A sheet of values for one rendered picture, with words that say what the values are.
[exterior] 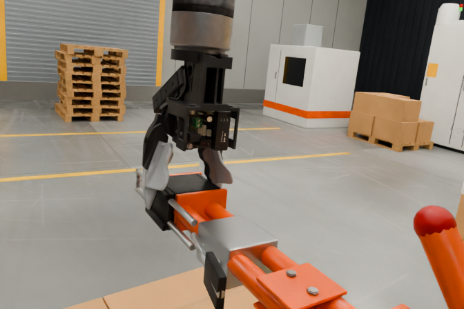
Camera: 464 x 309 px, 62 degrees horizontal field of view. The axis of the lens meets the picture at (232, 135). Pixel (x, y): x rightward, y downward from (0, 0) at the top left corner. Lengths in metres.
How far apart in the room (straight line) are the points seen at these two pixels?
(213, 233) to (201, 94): 0.15
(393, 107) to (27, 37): 7.53
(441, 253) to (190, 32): 0.33
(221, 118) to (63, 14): 9.16
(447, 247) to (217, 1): 0.34
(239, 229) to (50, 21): 9.22
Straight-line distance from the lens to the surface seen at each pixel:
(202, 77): 0.44
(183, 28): 0.46
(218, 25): 0.46
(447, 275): 0.26
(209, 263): 0.37
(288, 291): 0.35
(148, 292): 1.60
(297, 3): 12.46
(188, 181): 0.54
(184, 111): 0.44
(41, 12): 9.53
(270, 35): 11.84
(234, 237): 0.42
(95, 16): 9.70
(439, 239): 0.25
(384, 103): 7.49
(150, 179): 0.50
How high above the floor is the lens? 1.46
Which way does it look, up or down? 12 degrees down
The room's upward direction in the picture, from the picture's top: 5 degrees clockwise
